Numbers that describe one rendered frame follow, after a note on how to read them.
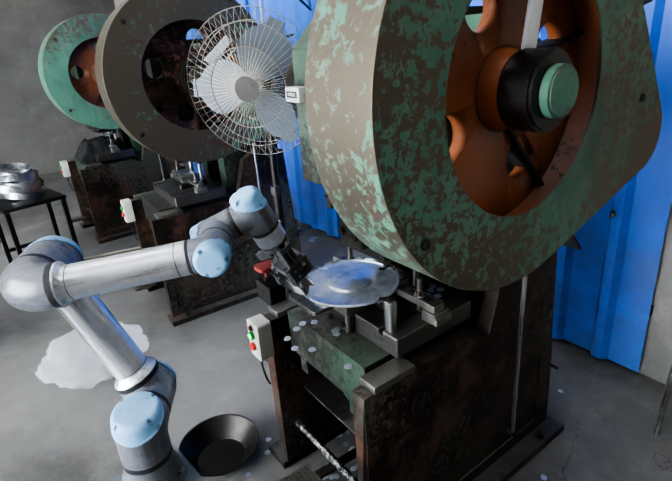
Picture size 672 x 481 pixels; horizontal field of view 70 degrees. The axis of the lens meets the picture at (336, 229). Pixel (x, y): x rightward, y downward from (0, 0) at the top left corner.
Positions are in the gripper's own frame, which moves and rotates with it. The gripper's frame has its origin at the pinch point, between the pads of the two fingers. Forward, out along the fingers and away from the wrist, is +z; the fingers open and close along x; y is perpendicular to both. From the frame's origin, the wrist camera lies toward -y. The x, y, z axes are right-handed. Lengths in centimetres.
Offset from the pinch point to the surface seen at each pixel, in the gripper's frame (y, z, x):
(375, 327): 14.9, 15.3, 6.9
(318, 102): 33, -55, 10
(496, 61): 43, -43, 44
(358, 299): 10.7, 7.3, 8.4
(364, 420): 26.5, 22.2, -13.4
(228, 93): -86, -30, 46
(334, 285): 0.5, 6.6, 8.5
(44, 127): -659, 32, 24
